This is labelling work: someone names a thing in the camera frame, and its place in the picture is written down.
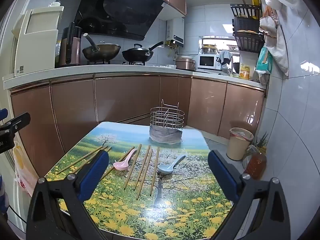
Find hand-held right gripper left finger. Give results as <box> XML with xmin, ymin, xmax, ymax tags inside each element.
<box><xmin>26</xmin><ymin>151</ymin><xmax>110</xmax><ymax>240</ymax></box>

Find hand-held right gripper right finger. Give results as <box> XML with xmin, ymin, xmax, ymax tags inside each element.
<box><xmin>207</xmin><ymin>149</ymin><xmax>291</xmax><ymax>240</ymax></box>

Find pink plastic spoon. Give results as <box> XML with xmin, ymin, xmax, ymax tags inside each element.
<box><xmin>112</xmin><ymin>148</ymin><xmax>138</xmax><ymax>172</ymax></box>

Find bunch of wooden chopsticks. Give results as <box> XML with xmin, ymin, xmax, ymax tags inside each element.
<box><xmin>55</xmin><ymin>144</ymin><xmax>160</xmax><ymax>197</ymax></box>

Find wire utensil holder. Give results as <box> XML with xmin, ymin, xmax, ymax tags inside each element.
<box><xmin>149</xmin><ymin>99</ymin><xmax>185</xmax><ymax>144</ymax></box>

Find person's left forearm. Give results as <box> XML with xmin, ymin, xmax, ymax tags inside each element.
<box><xmin>0</xmin><ymin>174</ymin><xmax>9</xmax><ymax>214</ymax></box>

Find white red plastic bag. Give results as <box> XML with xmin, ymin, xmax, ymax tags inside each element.
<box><xmin>12</xmin><ymin>140</ymin><xmax>38</xmax><ymax>197</ymax></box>

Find amber oil bottle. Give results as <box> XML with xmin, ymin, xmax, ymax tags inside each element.
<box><xmin>244</xmin><ymin>152</ymin><xmax>267</xmax><ymax>180</ymax></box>

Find beige trash bin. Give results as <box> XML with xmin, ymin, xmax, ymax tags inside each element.
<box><xmin>226</xmin><ymin>127</ymin><xmax>254</xmax><ymax>161</ymax></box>

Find copper black blender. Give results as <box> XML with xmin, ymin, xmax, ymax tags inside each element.
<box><xmin>59</xmin><ymin>22</ymin><xmax>83</xmax><ymax>67</ymax></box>

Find yellow oil bottle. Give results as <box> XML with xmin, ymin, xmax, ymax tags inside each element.
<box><xmin>239</xmin><ymin>64</ymin><xmax>250</xmax><ymax>80</ymax></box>

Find bronze wok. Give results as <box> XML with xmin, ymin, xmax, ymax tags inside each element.
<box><xmin>82</xmin><ymin>33</ymin><xmax>121</xmax><ymax>62</ymax></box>

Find gas stove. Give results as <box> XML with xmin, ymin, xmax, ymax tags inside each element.
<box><xmin>86</xmin><ymin>59</ymin><xmax>150</xmax><ymax>66</ymax></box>

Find white microwave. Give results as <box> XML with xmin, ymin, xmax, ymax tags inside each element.
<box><xmin>195</xmin><ymin>54</ymin><xmax>222</xmax><ymax>70</ymax></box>

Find copper rice cooker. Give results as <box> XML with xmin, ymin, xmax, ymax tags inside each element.
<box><xmin>175</xmin><ymin>56</ymin><xmax>196</xmax><ymax>71</ymax></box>

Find grey towel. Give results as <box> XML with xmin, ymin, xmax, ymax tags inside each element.
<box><xmin>217</xmin><ymin>51</ymin><xmax>233</xmax><ymax>67</ymax></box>

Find black wok with lid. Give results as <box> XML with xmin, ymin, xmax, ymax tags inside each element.
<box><xmin>122</xmin><ymin>41</ymin><xmax>164</xmax><ymax>63</ymax></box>

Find green tissue packet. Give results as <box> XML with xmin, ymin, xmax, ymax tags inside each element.
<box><xmin>255</xmin><ymin>46</ymin><xmax>273</xmax><ymax>75</ymax></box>

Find steel pot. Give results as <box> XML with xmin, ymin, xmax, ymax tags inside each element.
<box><xmin>201</xmin><ymin>44</ymin><xmax>217</xmax><ymax>54</ymax></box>

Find kitchen window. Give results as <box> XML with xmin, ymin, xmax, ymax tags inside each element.
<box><xmin>199</xmin><ymin>36</ymin><xmax>240</xmax><ymax>55</ymax></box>

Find hanging white plastic bags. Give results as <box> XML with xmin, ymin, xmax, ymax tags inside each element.
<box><xmin>259</xmin><ymin>0</ymin><xmax>300</xmax><ymax>78</ymax></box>

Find black range hood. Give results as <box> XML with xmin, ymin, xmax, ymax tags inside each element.
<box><xmin>74</xmin><ymin>0</ymin><xmax>167</xmax><ymax>41</ymax></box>

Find white water heater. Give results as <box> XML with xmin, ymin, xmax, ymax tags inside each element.
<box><xmin>166</xmin><ymin>17</ymin><xmax>185</xmax><ymax>47</ymax></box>

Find black wall rack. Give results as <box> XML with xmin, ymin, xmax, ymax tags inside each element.
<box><xmin>230</xmin><ymin>4</ymin><xmax>265</xmax><ymax>53</ymax></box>

